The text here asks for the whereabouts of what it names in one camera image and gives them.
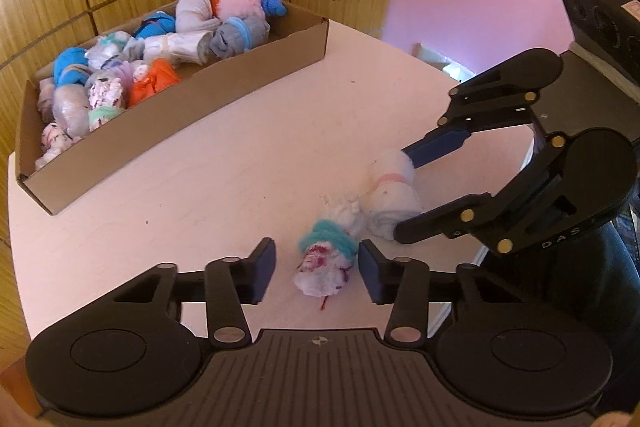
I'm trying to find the white red-print bundle teal band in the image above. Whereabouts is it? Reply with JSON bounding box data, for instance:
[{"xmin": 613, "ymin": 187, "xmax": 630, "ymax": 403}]
[{"xmin": 294, "ymin": 192, "xmax": 368, "ymax": 310}]

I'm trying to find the black speaker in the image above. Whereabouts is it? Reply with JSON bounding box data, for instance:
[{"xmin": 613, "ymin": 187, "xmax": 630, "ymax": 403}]
[{"xmin": 556, "ymin": 0, "xmax": 640, "ymax": 88}]

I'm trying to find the clear plastic-wrapped bundle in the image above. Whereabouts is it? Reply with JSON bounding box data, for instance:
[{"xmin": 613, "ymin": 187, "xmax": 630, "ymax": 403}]
[{"xmin": 52, "ymin": 86, "xmax": 92, "ymax": 138}]

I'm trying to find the cardboard box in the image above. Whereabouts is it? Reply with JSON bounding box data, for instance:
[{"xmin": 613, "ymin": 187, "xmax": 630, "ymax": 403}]
[{"xmin": 14, "ymin": 0, "xmax": 331, "ymax": 217}]

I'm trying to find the pale ribbed sock bundle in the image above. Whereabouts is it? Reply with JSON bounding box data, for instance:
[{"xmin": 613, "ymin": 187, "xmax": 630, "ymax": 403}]
[{"xmin": 175, "ymin": 0, "xmax": 223, "ymax": 34}]

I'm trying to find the cream sock bundle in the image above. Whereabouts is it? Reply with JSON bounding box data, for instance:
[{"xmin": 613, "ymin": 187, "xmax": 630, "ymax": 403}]
[{"xmin": 142, "ymin": 32, "xmax": 213, "ymax": 65}]

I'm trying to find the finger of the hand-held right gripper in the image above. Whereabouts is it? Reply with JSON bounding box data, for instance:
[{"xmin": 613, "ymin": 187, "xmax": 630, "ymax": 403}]
[
  {"xmin": 399, "ymin": 49, "xmax": 564, "ymax": 168},
  {"xmin": 394, "ymin": 133, "xmax": 569, "ymax": 254}
]

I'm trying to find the lavender sock bundle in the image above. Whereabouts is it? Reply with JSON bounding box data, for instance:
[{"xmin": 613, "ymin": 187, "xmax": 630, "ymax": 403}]
[{"xmin": 112, "ymin": 61, "xmax": 151, "ymax": 92}]

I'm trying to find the white speckled bundle green band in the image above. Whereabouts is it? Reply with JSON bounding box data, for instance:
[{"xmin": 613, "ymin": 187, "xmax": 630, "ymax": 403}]
[{"xmin": 86, "ymin": 77, "xmax": 126, "ymax": 132}]

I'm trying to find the plastic-wrapped bundle with teal yarn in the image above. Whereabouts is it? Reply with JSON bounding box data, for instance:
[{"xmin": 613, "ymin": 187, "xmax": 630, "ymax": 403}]
[{"xmin": 86, "ymin": 34, "xmax": 133, "ymax": 62}]

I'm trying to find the beige small box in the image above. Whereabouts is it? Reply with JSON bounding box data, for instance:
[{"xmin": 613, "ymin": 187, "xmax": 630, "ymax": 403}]
[{"xmin": 410, "ymin": 42, "xmax": 476, "ymax": 82}]

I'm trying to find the grey sock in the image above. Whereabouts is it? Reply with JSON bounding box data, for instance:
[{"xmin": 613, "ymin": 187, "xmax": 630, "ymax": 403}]
[{"xmin": 207, "ymin": 17, "xmax": 271, "ymax": 58}]

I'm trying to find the bright blue sock bundle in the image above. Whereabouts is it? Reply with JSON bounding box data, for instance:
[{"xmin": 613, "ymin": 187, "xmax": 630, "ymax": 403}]
[{"xmin": 53, "ymin": 48, "xmax": 93, "ymax": 88}]

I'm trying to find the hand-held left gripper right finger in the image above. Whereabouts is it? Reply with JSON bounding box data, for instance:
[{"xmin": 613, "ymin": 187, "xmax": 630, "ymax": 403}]
[{"xmin": 359, "ymin": 239, "xmax": 526, "ymax": 349}]

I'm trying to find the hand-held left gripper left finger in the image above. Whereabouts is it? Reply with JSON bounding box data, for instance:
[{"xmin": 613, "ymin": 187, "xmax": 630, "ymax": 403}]
[{"xmin": 107, "ymin": 237, "xmax": 277, "ymax": 350}]

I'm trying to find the light pink sock bundle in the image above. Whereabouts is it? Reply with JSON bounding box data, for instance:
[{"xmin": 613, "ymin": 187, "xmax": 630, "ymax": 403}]
[{"xmin": 36, "ymin": 78, "xmax": 57, "ymax": 118}]

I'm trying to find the white sock bundle pink band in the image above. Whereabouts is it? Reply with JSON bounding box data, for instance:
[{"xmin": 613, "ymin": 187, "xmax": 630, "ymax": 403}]
[{"xmin": 361, "ymin": 149, "xmax": 423, "ymax": 242}]

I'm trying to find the blue black white sock bundle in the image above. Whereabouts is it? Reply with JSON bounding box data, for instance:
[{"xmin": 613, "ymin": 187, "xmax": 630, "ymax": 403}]
[{"xmin": 132, "ymin": 10, "xmax": 177, "ymax": 40}]

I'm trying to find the white pink-print sock bundle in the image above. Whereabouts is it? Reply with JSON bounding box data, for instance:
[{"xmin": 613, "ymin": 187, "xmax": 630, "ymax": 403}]
[{"xmin": 34, "ymin": 122, "xmax": 83, "ymax": 172}]

